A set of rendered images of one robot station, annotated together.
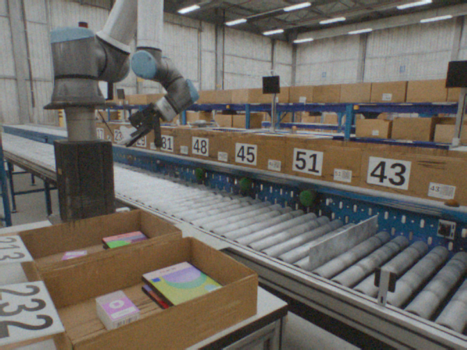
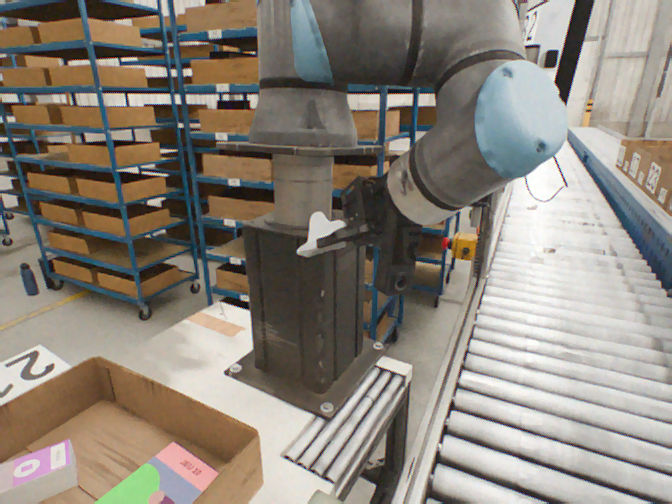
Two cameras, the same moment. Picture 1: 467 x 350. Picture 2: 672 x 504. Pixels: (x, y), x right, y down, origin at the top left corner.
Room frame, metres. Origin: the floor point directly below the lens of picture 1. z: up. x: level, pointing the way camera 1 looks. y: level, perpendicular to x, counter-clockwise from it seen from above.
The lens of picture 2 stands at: (1.08, -0.12, 1.29)
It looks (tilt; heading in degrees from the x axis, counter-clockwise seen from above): 21 degrees down; 69
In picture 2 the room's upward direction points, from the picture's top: straight up
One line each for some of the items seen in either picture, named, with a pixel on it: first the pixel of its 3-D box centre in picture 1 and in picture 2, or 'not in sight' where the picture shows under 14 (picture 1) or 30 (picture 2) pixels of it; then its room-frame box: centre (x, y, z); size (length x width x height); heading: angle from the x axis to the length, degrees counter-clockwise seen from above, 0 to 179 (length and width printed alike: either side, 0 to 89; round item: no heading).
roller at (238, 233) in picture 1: (266, 226); not in sight; (1.33, -0.14, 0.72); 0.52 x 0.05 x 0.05; 134
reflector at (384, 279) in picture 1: (383, 291); not in sight; (0.72, -0.36, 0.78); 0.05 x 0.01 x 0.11; 44
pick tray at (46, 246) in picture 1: (101, 247); (88, 477); (0.91, 0.38, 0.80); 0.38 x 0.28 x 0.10; 131
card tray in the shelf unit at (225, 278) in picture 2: not in sight; (262, 273); (1.41, 1.91, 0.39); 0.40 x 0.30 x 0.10; 135
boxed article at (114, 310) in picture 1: (117, 314); not in sight; (0.62, 0.24, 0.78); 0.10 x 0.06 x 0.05; 40
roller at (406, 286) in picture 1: (417, 275); not in sight; (0.91, -0.55, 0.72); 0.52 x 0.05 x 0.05; 134
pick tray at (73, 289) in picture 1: (150, 294); not in sight; (0.66, 0.18, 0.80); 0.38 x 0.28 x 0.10; 129
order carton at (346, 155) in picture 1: (335, 160); not in sight; (1.62, -0.50, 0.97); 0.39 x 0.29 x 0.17; 44
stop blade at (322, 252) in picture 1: (347, 241); not in sight; (1.07, -0.39, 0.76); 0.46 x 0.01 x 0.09; 134
